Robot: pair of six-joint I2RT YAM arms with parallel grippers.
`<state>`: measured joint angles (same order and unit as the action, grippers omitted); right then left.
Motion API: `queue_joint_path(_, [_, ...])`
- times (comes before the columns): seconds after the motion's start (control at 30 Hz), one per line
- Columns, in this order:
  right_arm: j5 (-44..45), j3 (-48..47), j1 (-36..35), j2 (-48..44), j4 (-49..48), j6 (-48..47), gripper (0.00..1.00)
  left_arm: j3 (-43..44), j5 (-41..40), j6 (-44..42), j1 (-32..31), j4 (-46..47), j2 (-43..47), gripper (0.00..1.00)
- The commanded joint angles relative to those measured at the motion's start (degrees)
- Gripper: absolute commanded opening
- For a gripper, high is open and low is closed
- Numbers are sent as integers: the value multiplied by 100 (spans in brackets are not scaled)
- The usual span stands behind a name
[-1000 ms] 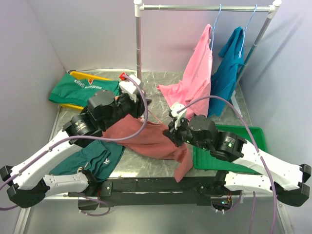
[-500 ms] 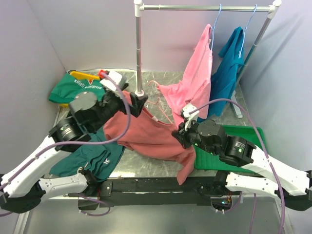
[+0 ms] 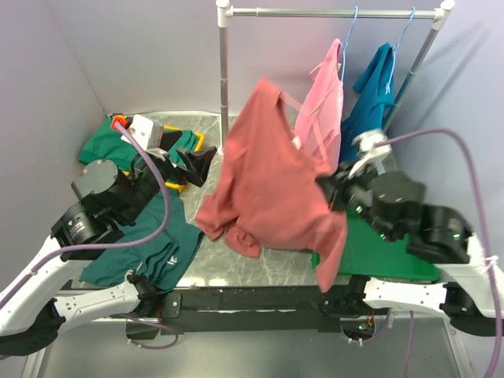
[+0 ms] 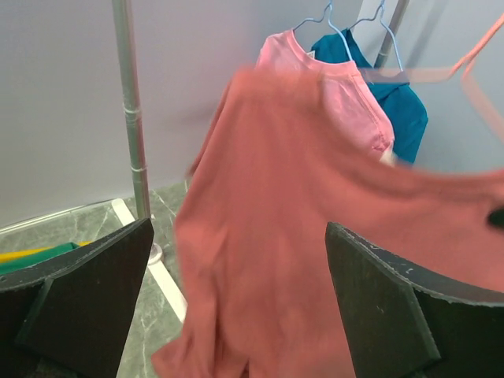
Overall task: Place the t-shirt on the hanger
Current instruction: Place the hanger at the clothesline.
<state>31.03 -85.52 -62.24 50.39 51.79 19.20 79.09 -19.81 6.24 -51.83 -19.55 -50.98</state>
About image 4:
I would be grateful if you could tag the light blue hanger left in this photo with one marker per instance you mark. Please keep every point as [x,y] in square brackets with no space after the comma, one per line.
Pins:
[327,14]

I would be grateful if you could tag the silver clothes rack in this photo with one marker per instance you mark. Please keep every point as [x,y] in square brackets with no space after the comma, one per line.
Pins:
[122,17]

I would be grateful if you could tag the blue t shirt on hanger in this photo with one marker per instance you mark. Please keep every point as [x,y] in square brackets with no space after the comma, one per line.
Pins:
[401,104]

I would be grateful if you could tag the light blue hanger right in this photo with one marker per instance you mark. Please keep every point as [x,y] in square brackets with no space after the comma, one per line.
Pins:
[389,43]

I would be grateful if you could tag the salmon red t shirt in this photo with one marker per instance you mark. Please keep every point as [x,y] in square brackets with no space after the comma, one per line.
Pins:
[273,171]

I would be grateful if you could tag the green printed t shirt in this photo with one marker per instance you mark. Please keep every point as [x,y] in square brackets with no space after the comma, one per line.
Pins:
[22,264]

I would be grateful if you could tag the pink t shirt on hanger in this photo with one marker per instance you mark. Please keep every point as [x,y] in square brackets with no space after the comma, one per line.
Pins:
[347,96]

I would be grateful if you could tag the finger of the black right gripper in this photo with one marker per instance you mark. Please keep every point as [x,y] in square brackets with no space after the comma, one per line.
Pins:
[496,218]

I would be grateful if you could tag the light blue hanger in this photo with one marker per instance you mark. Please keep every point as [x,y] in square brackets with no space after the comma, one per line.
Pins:
[389,43]
[327,14]

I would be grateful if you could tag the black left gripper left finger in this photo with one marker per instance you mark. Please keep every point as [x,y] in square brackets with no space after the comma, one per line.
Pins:
[75,310]

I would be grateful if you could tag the yellow plastic tray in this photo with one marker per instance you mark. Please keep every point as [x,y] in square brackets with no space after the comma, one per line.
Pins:
[50,251]

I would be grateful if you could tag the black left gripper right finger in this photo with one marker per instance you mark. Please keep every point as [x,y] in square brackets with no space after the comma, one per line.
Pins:
[403,320]

